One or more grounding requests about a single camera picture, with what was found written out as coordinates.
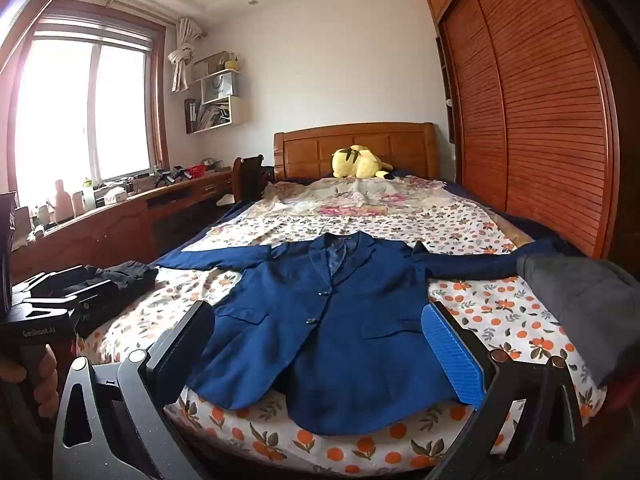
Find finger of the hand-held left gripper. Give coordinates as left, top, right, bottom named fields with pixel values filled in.
left=25, top=279, right=116, bottom=319
left=12, top=265, right=102, bottom=302

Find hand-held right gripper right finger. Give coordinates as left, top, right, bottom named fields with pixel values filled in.
left=421, top=301, right=585, bottom=480

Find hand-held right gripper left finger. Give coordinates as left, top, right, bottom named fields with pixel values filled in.
left=52, top=300, right=217, bottom=480

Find blue blazer jacket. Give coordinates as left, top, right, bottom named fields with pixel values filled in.
left=156, top=232, right=556, bottom=437

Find black folded clothes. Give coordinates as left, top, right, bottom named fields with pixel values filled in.
left=75, top=260, right=160, bottom=338

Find person's left hand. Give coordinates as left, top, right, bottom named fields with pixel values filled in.
left=0, top=349, right=60, bottom=414

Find long wooden desk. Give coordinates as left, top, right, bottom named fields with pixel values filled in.
left=10, top=170, right=236, bottom=286

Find wooden bed with orange-print sheet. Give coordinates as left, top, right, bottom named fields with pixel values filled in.
left=75, top=122, right=608, bottom=478

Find grey cloth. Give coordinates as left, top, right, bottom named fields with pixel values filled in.
left=516, top=252, right=640, bottom=388

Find wooden framed window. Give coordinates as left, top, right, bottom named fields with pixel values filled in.
left=0, top=0, right=172, bottom=203

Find floral blanket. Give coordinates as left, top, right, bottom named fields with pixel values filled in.
left=185, top=176, right=516, bottom=256

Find wooden chair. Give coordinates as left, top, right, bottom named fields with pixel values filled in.
left=217, top=154, right=275, bottom=206

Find row of books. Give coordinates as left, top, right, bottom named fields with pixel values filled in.
left=186, top=99, right=232, bottom=133

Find yellow plush toy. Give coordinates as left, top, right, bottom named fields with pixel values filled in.
left=331, top=145, right=394, bottom=180

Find white paper bag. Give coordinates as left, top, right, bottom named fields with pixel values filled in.
left=209, top=71, right=235, bottom=99

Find tied beige curtain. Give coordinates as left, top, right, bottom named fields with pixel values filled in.
left=167, top=17, right=207, bottom=94

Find wooden louvred wardrobe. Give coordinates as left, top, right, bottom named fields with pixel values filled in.
left=426, top=0, right=618, bottom=261

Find curtain rod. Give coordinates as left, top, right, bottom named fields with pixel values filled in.
left=62, top=0, right=207, bottom=40

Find white wall shelf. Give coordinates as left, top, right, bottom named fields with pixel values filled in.
left=184, top=52, right=246, bottom=135

